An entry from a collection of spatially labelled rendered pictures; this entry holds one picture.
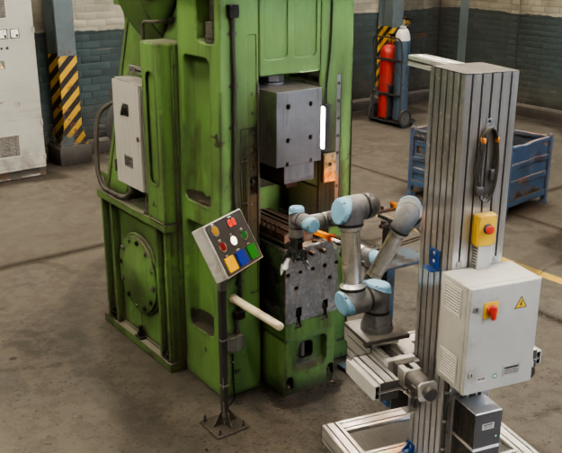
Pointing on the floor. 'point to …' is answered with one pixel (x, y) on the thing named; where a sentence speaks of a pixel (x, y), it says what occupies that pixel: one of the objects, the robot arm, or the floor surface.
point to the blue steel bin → (522, 139)
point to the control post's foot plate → (224, 425)
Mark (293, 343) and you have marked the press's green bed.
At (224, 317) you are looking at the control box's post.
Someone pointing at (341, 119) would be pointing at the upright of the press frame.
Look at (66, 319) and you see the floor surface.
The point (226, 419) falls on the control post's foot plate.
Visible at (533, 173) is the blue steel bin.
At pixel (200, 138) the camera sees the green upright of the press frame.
